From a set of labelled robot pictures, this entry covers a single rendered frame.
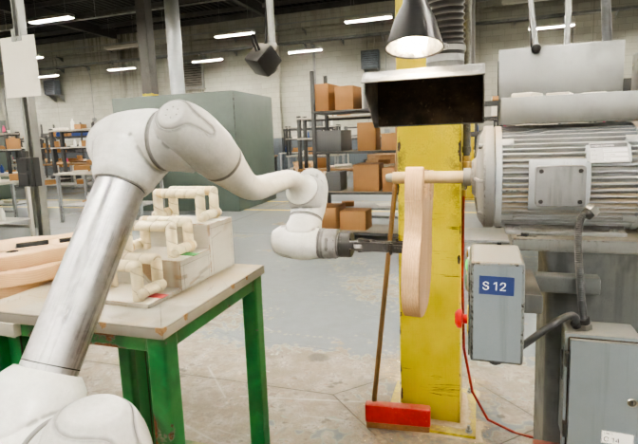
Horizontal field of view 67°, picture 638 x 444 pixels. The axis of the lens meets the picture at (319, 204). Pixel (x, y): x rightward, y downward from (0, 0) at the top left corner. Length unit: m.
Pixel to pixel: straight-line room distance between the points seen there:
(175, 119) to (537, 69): 0.89
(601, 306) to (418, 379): 1.33
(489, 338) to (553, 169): 0.39
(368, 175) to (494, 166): 5.07
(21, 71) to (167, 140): 1.85
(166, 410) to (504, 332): 0.82
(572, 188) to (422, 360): 1.44
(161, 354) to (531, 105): 1.04
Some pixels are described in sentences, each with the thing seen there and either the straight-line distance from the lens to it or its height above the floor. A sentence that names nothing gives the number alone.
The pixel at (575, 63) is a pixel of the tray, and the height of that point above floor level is 1.52.
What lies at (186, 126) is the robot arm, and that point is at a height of 1.39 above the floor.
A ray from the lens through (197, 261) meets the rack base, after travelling 1.54.
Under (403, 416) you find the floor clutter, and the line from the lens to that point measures 2.45.
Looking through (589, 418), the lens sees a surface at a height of 0.75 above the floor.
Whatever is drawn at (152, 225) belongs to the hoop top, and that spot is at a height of 1.12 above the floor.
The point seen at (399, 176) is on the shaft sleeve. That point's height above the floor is 1.25.
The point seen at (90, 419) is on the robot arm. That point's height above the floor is 0.97.
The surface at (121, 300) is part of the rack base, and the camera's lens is 1.45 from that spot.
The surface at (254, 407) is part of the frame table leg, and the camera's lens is 1.86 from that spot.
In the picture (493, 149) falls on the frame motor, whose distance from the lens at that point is 1.18.
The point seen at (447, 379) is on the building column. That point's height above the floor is 0.23.
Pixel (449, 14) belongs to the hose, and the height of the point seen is 1.66.
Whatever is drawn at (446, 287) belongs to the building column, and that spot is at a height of 0.67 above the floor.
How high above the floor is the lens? 1.36
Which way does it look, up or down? 8 degrees down
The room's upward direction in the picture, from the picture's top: 2 degrees counter-clockwise
